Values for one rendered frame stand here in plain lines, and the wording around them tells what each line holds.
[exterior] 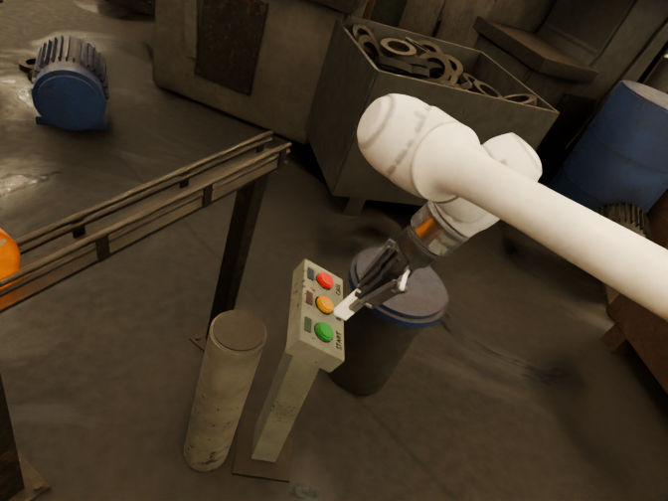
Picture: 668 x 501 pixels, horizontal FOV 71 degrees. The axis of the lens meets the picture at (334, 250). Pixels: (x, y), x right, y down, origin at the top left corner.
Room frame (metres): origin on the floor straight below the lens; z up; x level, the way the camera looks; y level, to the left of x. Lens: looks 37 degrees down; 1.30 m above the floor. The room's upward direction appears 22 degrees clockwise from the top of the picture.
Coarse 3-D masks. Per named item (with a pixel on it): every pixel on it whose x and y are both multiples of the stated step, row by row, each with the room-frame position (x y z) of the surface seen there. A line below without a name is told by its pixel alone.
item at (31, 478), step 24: (240, 192) 0.99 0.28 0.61; (240, 216) 0.99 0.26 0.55; (240, 240) 0.98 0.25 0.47; (240, 264) 1.00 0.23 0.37; (216, 288) 1.00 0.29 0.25; (216, 312) 0.99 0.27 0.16; (192, 336) 0.99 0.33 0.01; (0, 384) 0.41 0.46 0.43; (0, 408) 0.40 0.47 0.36; (0, 432) 0.39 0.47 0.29; (0, 456) 0.38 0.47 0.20; (0, 480) 0.37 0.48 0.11; (24, 480) 0.43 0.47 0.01
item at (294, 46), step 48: (192, 0) 2.52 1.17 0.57; (240, 0) 2.53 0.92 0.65; (288, 0) 2.55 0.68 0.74; (336, 0) 2.47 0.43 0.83; (192, 48) 2.52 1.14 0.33; (240, 48) 2.53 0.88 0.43; (288, 48) 2.55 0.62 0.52; (192, 96) 2.55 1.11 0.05; (240, 96) 2.55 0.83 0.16; (288, 96) 2.55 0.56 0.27
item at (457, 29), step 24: (408, 0) 4.62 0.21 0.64; (432, 0) 4.32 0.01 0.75; (456, 0) 4.07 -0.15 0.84; (480, 0) 3.86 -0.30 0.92; (504, 0) 3.76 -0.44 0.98; (528, 0) 3.87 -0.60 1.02; (552, 0) 3.98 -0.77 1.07; (408, 24) 4.51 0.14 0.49; (432, 24) 4.22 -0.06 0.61; (456, 24) 3.97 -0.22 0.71; (504, 24) 3.81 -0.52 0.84; (528, 24) 3.93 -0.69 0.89
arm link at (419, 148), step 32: (384, 96) 0.61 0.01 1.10; (384, 128) 0.56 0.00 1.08; (416, 128) 0.57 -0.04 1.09; (448, 128) 0.57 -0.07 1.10; (384, 160) 0.56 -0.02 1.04; (416, 160) 0.55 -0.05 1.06; (448, 160) 0.54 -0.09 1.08; (480, 160) 0.52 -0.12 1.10; (416, 192) 0.56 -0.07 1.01; (448, 192) 0.53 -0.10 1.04; (480, 192) 0.50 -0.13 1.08; (512, 192) 0.48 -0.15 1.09; (544, 192) 0.49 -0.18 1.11; (512, 224) 0.48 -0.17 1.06; (544, 224) 0.46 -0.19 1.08; (576, 224) 0.46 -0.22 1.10; (608, 224) 0.46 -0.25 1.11; (576, 256) 0.45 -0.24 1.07; (608, 256) 0.44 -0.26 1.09; (640, 256) 0.43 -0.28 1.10; (640, 288) 0.42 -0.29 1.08
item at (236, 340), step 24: (240, 312) 0.70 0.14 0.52; (216, 336) 0.62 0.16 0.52; (240, 336) 0.64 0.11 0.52; (264, 336) 0.67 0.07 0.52; (216, 360) 0.60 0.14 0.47; (240, 360) 0.60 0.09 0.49; (216, 384) 0.60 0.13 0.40; (240, 384) 0.61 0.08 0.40; (192, 408) 0.64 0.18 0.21; (216, 408) 0.60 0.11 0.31; (240, 408) 0.63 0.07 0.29; (192, 432) 0.61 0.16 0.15; (216, 432) 0.60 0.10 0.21; (192, 456) 0.60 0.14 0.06; (216, 456) 0.61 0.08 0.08
